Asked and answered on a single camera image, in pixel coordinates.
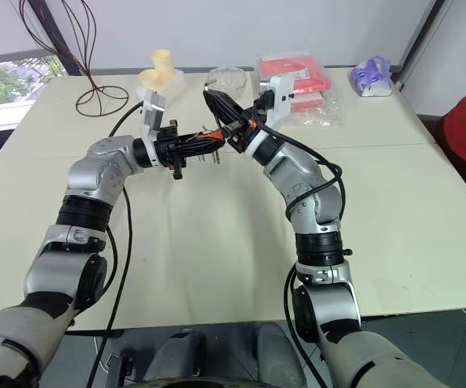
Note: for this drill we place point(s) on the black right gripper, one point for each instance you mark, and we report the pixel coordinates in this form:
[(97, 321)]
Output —
[(245, 131)]

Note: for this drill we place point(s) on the red packet with white label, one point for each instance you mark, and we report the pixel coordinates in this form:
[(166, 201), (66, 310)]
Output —
[(297, 72)]

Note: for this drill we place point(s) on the white plastic container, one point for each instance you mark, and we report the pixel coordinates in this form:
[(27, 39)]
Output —
[(177, 83)]

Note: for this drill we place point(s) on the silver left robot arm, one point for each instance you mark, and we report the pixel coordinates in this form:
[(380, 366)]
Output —
[(95, 169)]

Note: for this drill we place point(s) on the clear plastic bag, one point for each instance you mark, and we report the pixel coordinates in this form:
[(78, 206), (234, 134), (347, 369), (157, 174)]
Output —
[(325, 109)]

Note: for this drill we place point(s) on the dark slanted frame post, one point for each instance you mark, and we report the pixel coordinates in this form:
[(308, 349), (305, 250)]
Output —
[(422, 34), (53, 36)]

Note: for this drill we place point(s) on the purple white tissue pack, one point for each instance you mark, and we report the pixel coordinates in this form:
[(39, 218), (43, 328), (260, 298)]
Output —
[(372, 78)]

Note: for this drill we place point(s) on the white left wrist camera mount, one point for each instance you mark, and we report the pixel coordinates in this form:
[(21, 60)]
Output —
[(154, 111)]

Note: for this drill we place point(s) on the short yellow plastic cup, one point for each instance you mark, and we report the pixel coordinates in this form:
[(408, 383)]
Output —
[(152, 77)]

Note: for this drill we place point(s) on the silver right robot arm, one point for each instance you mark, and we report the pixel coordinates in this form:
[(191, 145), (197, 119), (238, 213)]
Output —
[(305, 182)]

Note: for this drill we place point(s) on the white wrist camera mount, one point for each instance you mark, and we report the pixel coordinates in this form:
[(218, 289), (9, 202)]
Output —
[(154, 111), (281, 95)]

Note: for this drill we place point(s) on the orange black hex key holder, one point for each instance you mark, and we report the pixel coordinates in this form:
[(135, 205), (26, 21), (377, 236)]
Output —
[(215, 135)]

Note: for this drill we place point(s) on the tall yellow plastic cup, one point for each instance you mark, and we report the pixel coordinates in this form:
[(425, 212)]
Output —
[(163, 62)]

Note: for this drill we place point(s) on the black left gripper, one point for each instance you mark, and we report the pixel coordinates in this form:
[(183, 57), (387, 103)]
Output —
[(169, 147)]

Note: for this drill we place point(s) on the clear round petri dish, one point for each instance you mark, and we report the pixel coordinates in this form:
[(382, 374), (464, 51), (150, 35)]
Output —
[(228, 78)]

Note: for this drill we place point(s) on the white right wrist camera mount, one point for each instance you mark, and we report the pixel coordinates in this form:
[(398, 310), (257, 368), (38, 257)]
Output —
[(281, 95)]

